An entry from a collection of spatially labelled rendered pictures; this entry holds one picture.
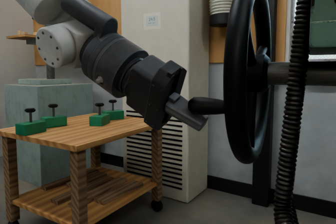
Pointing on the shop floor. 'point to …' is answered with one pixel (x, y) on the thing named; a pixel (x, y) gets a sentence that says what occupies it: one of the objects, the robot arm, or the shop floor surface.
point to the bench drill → (46, 91)
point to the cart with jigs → (79, 167)
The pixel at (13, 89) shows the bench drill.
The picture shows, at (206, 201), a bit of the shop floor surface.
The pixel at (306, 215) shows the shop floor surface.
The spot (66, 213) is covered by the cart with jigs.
